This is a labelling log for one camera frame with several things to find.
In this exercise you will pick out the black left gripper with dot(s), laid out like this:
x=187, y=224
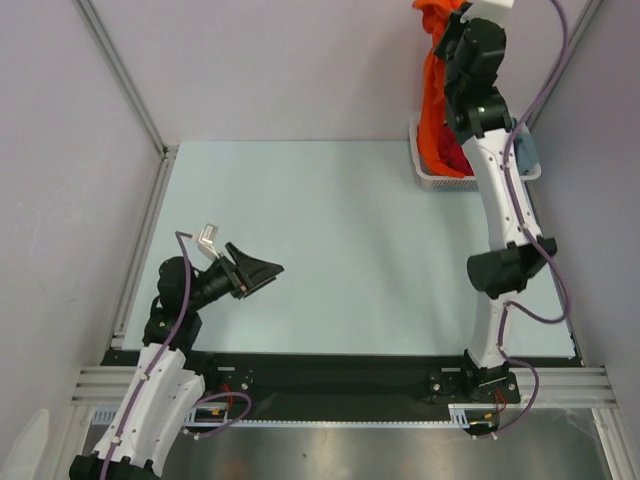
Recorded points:
x=253, y=270

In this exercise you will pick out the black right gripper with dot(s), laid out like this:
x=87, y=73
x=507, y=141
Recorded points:
x=462, y=46

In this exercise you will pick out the orange t-shirt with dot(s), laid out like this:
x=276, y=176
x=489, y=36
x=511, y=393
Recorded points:
x=435, y=14

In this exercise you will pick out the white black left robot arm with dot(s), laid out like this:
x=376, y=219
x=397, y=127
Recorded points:
x=163, y=389

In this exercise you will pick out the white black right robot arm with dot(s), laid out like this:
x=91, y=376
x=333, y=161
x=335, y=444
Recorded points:
x=517, y=250

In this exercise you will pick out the magenta t-shirt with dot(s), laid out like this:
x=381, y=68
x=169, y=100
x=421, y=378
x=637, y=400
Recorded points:
x=452, y=158

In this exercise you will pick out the grey blue t-shirt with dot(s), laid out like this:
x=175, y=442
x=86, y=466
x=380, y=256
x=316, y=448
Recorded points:
x=527, y=157

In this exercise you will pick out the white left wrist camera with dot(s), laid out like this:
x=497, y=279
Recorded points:
x=205, y=241

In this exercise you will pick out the black front mounting rail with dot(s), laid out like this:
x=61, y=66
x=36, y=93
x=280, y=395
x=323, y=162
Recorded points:
x=341, y=409

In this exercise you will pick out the aluminium right corner post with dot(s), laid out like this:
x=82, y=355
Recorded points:
x=571, y=37

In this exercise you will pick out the aluminium corner post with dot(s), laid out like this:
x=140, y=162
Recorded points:
x=114, y=62
x=571, y=37

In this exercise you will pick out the aluminium left side rail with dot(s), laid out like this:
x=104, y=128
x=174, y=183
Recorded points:
x=139, y=254

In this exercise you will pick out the aluminium left corner post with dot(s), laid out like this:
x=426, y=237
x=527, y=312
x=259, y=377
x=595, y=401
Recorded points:
x=114, y=62

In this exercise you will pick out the aluminium front frame rail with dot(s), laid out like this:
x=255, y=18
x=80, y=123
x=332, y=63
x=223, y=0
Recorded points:
x=547, y=387

